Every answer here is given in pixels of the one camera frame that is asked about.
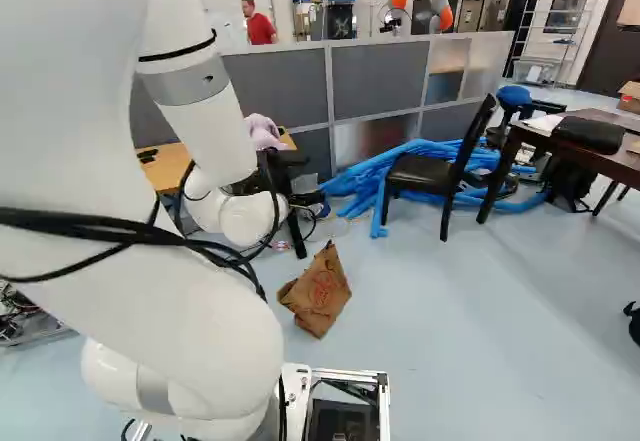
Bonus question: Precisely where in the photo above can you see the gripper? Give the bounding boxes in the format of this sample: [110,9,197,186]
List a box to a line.
[288,188,329,212]

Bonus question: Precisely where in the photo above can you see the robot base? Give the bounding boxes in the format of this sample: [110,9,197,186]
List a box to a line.
[0,280,392,441]

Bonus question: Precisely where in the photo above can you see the brown paper bag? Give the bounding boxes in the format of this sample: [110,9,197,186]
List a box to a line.
[276,240,353,341]

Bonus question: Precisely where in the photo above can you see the black bag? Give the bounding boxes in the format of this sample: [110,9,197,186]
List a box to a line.
[551,115,627,156]

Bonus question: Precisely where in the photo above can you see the pile of blue foam tubes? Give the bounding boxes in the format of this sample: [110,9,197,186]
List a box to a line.
[319,134,552,240]

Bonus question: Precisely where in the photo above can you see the pink cloth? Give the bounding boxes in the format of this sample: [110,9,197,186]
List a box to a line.
[242,112,291,153]

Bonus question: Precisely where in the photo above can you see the black chair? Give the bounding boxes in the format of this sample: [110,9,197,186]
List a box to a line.
[380,93,512,243]

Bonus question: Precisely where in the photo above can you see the grey office partition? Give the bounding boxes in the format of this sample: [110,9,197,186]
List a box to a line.
[128,30,516,178]

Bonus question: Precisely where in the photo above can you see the light wooden table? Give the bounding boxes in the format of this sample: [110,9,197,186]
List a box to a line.
[133,125,309,260]

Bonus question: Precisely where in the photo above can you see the person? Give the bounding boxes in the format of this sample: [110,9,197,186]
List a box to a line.
[240,0,279,46]

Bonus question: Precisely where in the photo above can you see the blue round stool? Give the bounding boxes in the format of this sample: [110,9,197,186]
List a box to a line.
[487,85,535,146]

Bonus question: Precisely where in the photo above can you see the white papers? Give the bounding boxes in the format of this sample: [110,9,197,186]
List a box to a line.
[519,113,565,136]

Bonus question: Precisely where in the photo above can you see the black backpack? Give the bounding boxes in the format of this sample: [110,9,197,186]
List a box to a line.
[546,156,598,214]

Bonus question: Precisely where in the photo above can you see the dark brown table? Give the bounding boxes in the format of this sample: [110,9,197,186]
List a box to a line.
[501,107,640,218]

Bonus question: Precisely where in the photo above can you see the cardboard box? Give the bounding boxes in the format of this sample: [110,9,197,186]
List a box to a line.
[615,79,640,113]

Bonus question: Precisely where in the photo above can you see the dark brown door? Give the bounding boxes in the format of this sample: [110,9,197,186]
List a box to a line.
[578,0,640,99]

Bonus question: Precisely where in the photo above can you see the black object on floor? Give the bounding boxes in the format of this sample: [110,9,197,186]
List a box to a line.
[621,300,640,348]

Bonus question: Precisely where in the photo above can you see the metal wire shelf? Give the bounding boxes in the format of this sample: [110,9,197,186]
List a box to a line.
[509,0,600,88]

